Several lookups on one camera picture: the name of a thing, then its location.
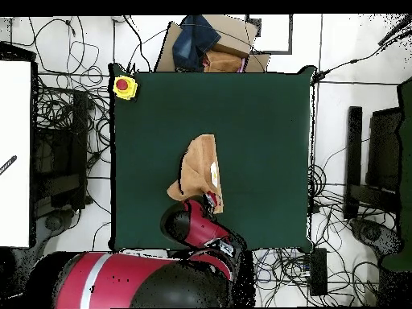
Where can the tan terry towel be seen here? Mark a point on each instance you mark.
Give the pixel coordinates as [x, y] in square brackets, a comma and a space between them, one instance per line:
[199, 167]

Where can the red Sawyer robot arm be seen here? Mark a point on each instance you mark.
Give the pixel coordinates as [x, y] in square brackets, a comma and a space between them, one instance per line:
[199, 225]

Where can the black flat bar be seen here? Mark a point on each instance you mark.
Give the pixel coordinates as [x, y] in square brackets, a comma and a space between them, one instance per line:
[354, 138]

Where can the dark green table cloth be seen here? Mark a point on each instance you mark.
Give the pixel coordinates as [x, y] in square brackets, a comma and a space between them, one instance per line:
[161, 128]

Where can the black power box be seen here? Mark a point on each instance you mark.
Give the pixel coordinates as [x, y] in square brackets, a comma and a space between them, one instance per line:
[318, 273]

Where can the yellow emergency stop button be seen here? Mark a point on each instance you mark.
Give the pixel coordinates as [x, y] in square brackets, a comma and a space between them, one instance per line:
[128, 93]

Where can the brown folded cloth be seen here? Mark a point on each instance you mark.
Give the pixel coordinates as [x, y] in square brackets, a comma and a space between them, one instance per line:
[222, 62]

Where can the pink cloth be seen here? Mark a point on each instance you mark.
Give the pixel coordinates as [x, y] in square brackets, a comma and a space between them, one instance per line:
[243, 64]

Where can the blue jeans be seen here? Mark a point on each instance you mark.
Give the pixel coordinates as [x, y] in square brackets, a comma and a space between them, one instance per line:
[193, 42]

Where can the black equipment rack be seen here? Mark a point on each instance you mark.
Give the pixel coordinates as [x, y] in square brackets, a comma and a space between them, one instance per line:
[61, 154]

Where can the black round knob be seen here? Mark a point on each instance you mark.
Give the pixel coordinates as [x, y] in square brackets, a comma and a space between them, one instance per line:
[370, 233]
[53, 222]

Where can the brown cardboard box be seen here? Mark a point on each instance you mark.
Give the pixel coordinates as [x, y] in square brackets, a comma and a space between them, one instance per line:
[231, 35]

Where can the dark grey stand base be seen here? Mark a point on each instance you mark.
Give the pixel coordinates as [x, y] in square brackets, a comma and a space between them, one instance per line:
[45, 231]
[379, 238]

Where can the black panel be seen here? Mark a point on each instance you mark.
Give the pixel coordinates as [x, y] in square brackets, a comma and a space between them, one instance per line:
[384, 148]

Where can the dark green fabric panel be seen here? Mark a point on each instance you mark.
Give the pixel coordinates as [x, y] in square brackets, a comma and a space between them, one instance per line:
[407, 161]

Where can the striped black rod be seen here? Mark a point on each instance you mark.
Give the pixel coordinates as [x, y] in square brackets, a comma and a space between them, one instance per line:
[9, 163]

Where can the white panel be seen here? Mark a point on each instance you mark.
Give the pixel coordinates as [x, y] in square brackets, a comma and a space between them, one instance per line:
[14, 128]

